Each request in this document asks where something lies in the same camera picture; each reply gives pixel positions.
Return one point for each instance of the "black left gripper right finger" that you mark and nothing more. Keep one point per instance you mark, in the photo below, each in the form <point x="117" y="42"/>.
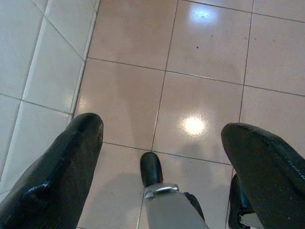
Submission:
<point x="269" y="174"/>

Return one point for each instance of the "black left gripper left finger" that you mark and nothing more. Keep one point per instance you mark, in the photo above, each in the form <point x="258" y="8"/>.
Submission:
<point x="54" y="181"/>

